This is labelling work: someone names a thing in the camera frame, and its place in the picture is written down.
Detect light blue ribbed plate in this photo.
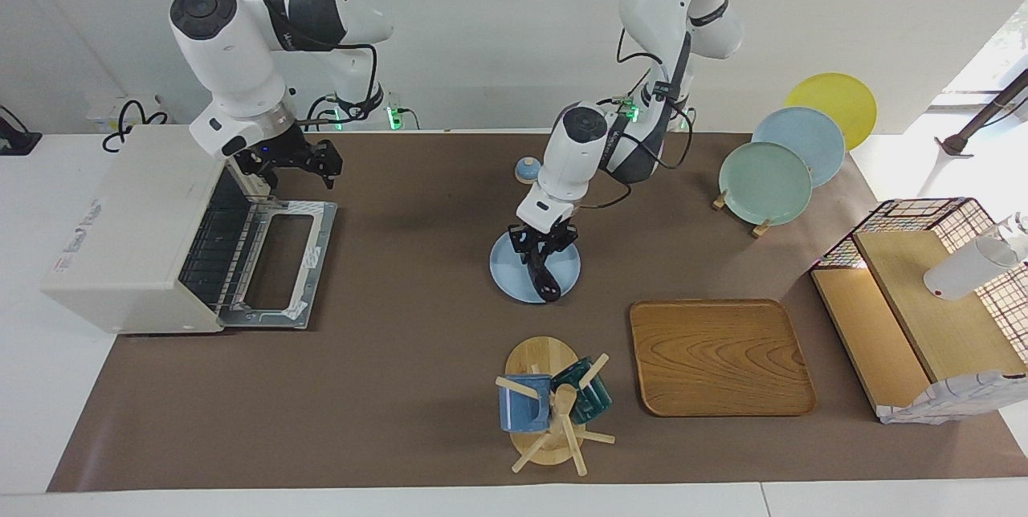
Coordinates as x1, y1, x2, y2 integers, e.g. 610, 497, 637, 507
489, 230, 581, 305

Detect dark purple eggplant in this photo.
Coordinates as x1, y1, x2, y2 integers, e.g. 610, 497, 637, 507
526, 248, 563, 303

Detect beige toaster oven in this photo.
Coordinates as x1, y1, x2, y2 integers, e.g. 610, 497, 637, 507
40, 125, 338, 336

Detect wooden mug tree stand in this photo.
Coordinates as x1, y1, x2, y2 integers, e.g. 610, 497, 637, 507
494, 336, 617, 477

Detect wooden plate rack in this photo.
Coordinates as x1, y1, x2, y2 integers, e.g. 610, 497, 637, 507
712, 189, 773, 239

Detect dark green mug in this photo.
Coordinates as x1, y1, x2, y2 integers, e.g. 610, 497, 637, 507
551, 356, 614, 425

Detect blue mug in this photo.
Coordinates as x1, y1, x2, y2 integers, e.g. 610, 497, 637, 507
498, 373, 553, 433

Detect white power strip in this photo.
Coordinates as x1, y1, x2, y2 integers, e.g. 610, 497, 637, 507
84, 94, 173, 134

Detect rectangular wooden tray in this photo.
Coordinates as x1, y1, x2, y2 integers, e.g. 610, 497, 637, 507
629, 299, 818, 418

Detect brown table mat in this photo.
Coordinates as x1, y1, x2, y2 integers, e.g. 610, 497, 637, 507
47, 132, 1028, 494

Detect pale green plate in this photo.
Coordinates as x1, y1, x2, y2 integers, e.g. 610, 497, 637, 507
718, 141, 814, 226

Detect black device on table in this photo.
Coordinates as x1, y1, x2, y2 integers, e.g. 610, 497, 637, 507
0, 105, 43, 157

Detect light blue smooth plate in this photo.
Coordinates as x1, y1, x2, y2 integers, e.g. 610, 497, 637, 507
752, 106, 846, 189

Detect yellow plate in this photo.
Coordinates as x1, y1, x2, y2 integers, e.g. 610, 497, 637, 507
784, 72, 878, 151

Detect white cylindrical object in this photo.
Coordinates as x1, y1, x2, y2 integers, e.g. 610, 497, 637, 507
923, 214, 1028, 301

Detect dark tripod stand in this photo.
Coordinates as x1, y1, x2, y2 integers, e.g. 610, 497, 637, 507
936, 67, 1028, 158

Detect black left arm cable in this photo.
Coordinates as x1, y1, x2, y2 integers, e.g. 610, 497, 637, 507
578, 27, 700, 210

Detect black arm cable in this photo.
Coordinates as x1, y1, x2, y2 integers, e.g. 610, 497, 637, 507
235, 0, 380, 128
578, 27, 700, 210

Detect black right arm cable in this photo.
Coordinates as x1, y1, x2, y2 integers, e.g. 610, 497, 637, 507
235, 0, 380, 128

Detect black coiled cable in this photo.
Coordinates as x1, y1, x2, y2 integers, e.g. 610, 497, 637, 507
102, 100, 171, 153

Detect wooden shelf with wire sides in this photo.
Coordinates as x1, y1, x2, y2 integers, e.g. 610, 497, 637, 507
810, 197, 1028, 426

